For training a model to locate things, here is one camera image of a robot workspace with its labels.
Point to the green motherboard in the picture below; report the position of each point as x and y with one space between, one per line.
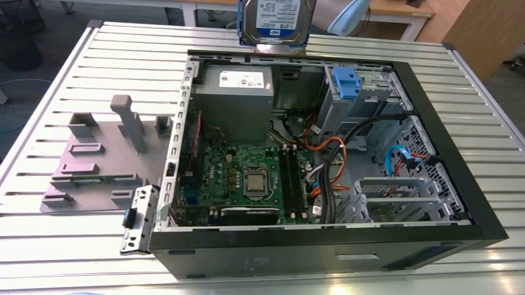
219 196

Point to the wooden cabinet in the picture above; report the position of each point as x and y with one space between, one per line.
483 30

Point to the grey power supply unit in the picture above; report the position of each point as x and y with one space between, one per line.
233 116

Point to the black chair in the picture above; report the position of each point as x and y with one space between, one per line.
20 55

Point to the metal expansion card retainer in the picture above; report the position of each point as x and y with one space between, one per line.
142 196

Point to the grey parts rack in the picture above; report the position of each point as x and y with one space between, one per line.
110 159

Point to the black graphics card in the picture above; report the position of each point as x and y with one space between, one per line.
245 215

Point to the blue plastic drive bracket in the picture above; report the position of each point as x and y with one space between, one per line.
345 73

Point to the hard disk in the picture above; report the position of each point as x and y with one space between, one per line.
277 24

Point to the CPU socket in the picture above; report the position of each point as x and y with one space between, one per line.
255 168

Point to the metal drive cage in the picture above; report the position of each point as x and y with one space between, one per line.
360 107

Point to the metal disk bay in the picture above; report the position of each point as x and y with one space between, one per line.
392 199

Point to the black RAM slot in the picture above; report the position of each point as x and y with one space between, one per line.
287 181
297 181

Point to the wooden desk white frame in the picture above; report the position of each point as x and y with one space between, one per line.
402 9

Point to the silver CPU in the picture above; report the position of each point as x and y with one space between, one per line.
256 183

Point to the black PC case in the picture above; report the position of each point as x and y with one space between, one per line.
287 255

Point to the green RAM stick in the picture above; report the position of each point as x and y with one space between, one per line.
92 179

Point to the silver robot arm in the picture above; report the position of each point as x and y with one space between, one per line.
348 18

